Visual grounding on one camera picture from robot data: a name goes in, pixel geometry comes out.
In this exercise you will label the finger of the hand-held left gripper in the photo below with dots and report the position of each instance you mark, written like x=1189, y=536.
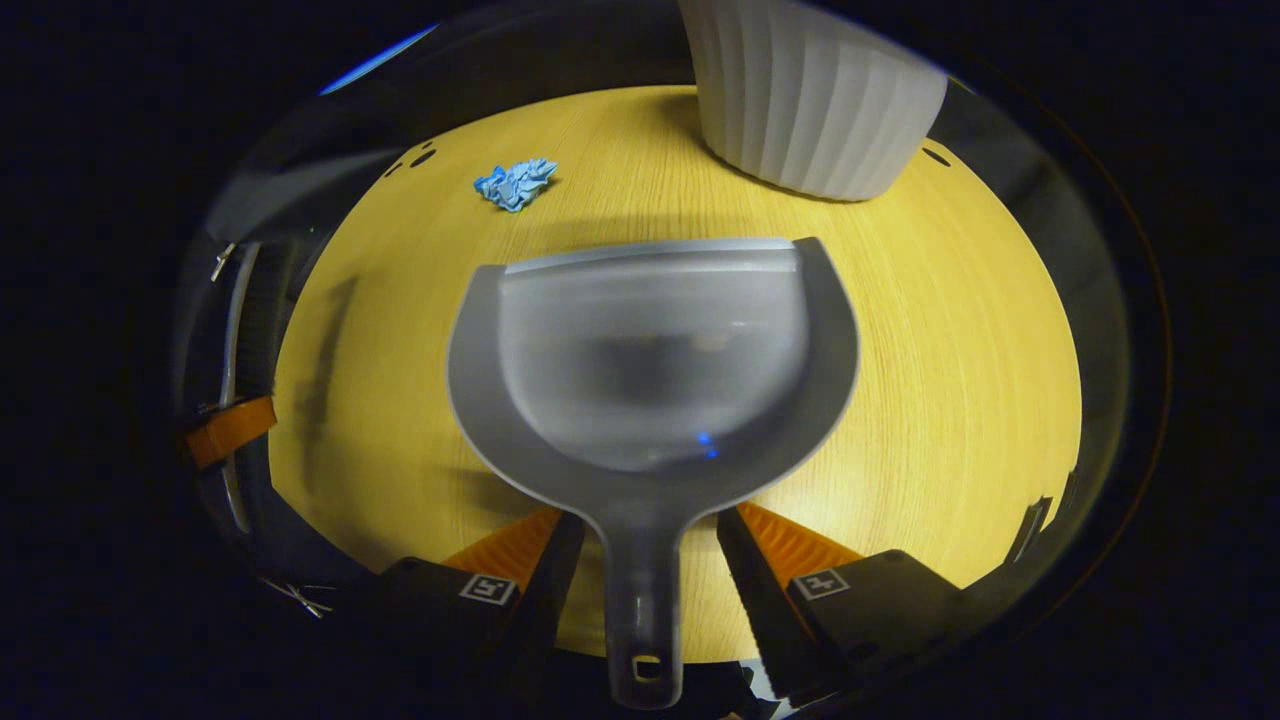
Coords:
x=232, y=430

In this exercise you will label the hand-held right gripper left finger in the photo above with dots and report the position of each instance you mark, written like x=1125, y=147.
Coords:
x=545, y=590

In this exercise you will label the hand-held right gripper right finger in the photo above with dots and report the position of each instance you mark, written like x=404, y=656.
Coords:
x=750, y=590

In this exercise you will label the small grey broom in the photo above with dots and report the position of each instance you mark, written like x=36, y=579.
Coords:
x=262, y=320

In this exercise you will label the grey plastic dustpan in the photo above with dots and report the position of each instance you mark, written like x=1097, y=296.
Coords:
x=650, y=350

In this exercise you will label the blue paper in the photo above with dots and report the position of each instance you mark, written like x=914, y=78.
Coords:
x=515, y=184

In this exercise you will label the grey ribbed garbage bin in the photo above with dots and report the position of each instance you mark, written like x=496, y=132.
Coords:
x=810, y=100

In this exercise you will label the wooden desktop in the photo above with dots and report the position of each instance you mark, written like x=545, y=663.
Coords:
x=950, y=350

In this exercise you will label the white clip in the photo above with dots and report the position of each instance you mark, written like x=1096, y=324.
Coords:
x=222, y=262

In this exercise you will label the black backdrop cloth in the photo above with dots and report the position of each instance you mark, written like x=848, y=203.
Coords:
x=560, y=60

